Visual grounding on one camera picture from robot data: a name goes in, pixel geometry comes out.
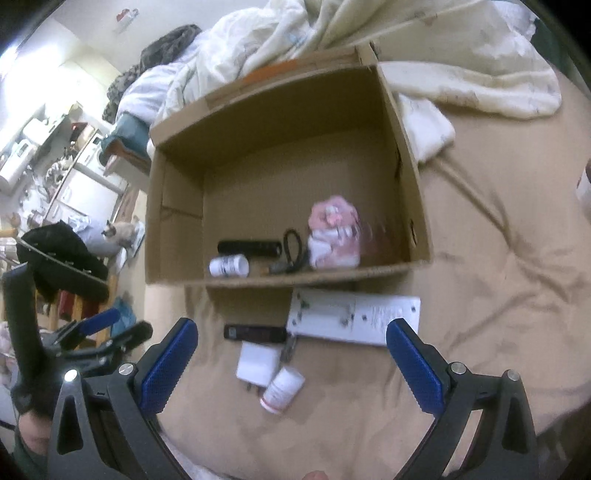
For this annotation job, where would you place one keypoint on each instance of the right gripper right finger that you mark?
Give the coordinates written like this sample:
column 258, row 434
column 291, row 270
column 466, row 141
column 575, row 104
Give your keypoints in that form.
column 504, row 444

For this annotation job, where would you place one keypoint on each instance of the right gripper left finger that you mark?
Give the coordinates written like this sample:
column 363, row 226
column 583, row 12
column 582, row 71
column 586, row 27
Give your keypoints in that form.
column 104, row 426

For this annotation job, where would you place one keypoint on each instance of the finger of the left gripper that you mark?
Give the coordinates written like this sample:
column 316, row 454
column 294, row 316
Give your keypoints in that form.
column 97, row 323
column 126, row 341

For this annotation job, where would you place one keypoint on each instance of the black remote stick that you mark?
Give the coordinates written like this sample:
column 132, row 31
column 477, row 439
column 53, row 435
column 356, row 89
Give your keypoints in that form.
column 255, row 333

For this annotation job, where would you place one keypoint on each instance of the white charger adapter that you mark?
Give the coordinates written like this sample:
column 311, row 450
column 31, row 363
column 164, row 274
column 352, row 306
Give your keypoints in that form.
column 258, row 364

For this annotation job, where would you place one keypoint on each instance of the white red-label pill bottle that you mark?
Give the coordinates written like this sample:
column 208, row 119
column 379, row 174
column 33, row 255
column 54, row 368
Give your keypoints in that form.
column 282, row 390

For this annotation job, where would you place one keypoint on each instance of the white remote control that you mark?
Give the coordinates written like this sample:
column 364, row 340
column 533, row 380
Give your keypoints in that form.
column 348, row 316

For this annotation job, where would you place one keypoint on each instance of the black gold battery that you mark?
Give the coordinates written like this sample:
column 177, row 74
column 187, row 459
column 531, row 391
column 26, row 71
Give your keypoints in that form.
column 288, row 349

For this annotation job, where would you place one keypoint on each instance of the person's left hand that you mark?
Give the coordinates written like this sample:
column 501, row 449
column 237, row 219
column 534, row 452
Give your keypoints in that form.
column 32, row 438

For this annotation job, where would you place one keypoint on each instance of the blue cloth on floor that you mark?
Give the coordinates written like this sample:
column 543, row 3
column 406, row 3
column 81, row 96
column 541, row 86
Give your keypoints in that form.
column 127, row 317

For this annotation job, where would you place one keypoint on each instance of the black chair with cloth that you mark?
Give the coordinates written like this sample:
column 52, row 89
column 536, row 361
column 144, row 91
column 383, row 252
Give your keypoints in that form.
column 71, row 280

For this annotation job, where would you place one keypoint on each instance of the siamese cat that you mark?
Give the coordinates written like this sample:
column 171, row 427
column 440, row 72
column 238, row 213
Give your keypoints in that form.
column 127, row 235

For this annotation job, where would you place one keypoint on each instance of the white blue-label pill bottle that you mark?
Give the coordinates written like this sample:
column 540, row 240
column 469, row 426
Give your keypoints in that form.
column 229, row 266

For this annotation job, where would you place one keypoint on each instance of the white bedside cabinet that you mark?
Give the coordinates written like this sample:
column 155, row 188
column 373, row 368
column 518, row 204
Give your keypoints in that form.
column 86, row 189

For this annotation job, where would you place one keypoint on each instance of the kitchen counter with clutter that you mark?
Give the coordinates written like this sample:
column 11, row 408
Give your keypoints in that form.
column 40, row 139

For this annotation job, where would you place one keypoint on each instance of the tan bed sheet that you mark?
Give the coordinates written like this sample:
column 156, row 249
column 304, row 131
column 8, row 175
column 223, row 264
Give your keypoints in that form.
column 508, row 288

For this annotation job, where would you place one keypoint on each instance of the teal orange pillow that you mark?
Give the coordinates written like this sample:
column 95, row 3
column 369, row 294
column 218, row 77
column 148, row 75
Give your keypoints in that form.
column 128, row 140

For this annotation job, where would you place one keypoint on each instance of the pink white plush pouch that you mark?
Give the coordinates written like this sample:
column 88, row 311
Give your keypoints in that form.
column 335, row 238

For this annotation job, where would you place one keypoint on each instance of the brown cardboard box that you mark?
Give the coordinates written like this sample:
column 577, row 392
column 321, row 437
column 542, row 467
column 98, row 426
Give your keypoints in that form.
column 249, row 160

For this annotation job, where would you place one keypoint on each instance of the white brown-lid jar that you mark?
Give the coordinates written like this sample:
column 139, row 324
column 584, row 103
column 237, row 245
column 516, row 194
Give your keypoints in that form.
column 583, row 188

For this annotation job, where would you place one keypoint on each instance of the grey patterned blanket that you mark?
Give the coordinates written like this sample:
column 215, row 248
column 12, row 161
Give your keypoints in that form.
column 160, row 52

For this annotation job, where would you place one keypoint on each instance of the cream rumpled duvet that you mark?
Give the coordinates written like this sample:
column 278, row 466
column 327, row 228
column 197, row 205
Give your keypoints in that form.
column 431, row 53

